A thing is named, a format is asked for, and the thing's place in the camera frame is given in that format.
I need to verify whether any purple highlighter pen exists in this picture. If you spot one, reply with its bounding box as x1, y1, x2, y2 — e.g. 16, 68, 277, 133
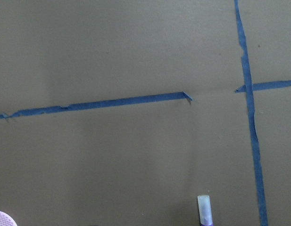
197, 195, 214, 226

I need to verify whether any pink mesh pen holder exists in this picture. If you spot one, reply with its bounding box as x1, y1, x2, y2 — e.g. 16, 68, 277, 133
0, 211, 17, 226

